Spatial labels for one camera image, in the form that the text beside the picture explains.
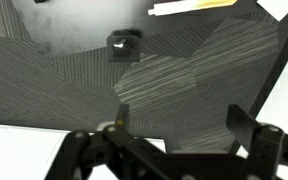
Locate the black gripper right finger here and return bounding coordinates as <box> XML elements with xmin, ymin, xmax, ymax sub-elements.
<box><xmin>225</xmin><ymin>104</ymin><xmax>288</xmax><ymax>180</ymax></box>

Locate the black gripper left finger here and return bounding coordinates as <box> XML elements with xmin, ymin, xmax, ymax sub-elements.
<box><xmin>43</xmin><ymin>103</ymin><xmax>145</xmax><ymax>180</ymax></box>

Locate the black table clamp with knob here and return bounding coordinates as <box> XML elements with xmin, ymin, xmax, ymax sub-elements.
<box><xmin>106</xmin><ymin>28</ymin><xmax>143</xmax><ymax>63</ymax></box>

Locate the white cabinet with black top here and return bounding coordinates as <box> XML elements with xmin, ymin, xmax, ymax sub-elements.
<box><xmin>0</xmin><ymin>31</ymin><xmax>288</xmax><ymax>180</ymax></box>

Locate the white paper sheet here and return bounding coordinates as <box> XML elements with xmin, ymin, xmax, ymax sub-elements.
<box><xmin>256</xmin><ymin>0</ymin><xmax>288</xmax><ymax>22</ymax></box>

